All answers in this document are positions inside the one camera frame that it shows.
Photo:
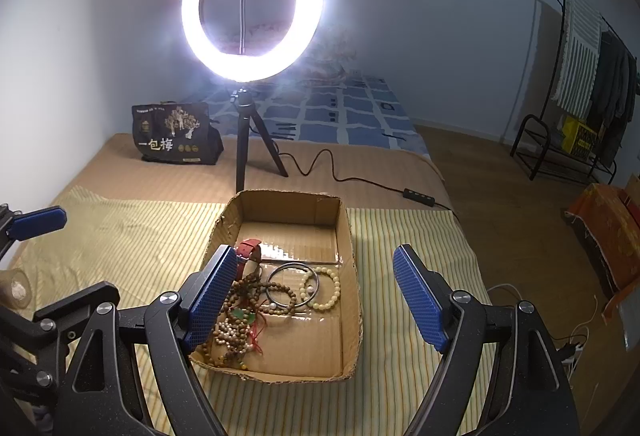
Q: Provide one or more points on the yellow striped cloth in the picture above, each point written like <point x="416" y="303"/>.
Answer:
<point x="125" y="226"/>

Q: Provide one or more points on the dark hanging clothes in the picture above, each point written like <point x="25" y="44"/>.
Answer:
<point x="612" y="86"/>

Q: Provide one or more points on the power strip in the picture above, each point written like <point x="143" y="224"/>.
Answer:
<point x="572" y="350"/>

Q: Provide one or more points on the black printed snack bag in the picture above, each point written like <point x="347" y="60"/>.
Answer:
<point x="170" y="131"/>

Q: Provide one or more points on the yellow box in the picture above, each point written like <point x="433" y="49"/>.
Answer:
<point x="580" y="138"/>

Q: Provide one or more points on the white striped towel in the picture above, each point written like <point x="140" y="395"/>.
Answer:
<point x="580" y="51"/>

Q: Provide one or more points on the floral cushion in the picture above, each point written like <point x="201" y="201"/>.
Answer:
<point x="330" y="56"/>

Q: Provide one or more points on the orange cloth covered box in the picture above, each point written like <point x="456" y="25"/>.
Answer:
<point x="610" y="231"/>

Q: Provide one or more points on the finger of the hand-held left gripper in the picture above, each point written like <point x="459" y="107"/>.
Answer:
<point x="47" y="325"/>
<point x="37" y="221"/>

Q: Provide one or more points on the black tripod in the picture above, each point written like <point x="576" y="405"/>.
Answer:
<point x="242" y="141"/>

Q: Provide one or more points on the tan blanket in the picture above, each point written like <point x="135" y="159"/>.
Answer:
<point x="175" y="176"/>

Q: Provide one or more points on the blue patterned blanket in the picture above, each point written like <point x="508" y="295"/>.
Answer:
<point x="360" y="116"/>

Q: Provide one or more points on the pale translucent cup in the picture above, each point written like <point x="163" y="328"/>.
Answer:
<point x="15" y="288"/>

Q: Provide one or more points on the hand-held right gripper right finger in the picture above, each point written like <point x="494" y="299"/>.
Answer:
<point x="417" y="301"/>

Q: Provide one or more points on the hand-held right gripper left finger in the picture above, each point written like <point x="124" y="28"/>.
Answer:
<point x="210" y="301"/>

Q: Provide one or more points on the black shoe rack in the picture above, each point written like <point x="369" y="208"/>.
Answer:
<point x="530" y="131"/>

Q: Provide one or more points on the brown cardboard box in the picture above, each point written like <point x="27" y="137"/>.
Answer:
<point x="300" y="341"/>

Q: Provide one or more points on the blue metal bangle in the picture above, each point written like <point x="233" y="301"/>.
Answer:
<point x="290" y="264"/>

